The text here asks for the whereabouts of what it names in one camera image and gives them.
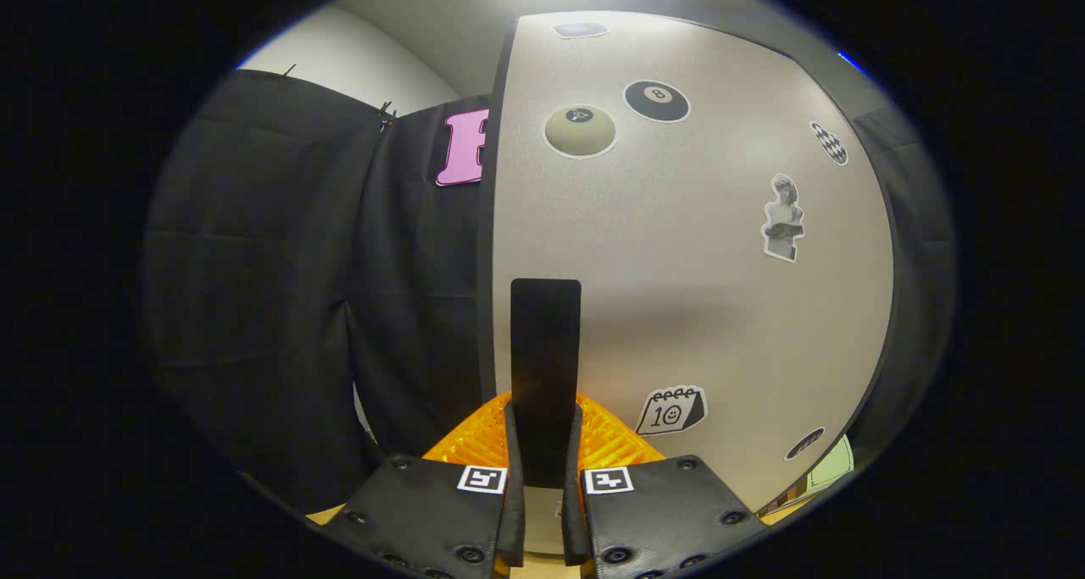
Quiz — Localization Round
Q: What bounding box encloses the black backdrop cloth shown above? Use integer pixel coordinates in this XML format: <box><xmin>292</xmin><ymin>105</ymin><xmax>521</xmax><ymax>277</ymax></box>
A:
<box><xmin>144</xmin><ymin>69</ymin><xmax>954</xmax><ymax>512</ymax></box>

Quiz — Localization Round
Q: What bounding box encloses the grey cabinet door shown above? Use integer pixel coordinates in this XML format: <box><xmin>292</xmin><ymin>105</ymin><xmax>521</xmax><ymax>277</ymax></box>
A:
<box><xmin>475</xmin><ymin>9</ymin><xmax>899</xmax><ymax>554</ymax></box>

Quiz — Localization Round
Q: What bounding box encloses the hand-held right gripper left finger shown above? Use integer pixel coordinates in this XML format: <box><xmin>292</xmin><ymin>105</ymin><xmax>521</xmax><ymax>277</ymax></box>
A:
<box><xmin>309</xmin><ymin>392</ymin><xmax>526</xmax><ymax>579</ymax></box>

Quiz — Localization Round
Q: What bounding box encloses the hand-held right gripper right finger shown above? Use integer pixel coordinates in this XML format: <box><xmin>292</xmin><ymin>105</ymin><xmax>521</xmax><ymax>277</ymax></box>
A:
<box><xmin>561</xmin><ymin>392</ymin><xmax>768</xmax><ymax>579</ymax></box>

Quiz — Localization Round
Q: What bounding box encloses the black door handle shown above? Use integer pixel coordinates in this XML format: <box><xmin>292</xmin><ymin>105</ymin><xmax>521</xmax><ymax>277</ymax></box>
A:
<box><xmin>509</xmin><ymin>278</ymin><xmax>583</xmax><ymax>489</ymax></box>

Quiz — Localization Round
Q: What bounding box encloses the pale green box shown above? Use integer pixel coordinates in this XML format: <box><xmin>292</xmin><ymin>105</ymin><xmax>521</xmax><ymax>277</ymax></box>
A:
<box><xmin>805</xmin><ymin>435</ymin><xmax>855</xmax><ymax>489</ymax></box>

